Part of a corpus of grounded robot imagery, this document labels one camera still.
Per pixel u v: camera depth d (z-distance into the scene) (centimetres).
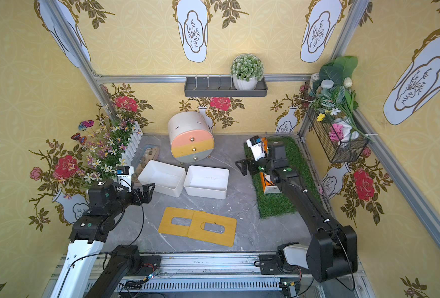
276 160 61
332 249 40
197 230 83
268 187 88
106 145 91
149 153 110
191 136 91
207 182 100
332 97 76
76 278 42
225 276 72
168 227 85
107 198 54
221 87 92
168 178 99
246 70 73
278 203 90
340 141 66
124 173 62
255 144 70
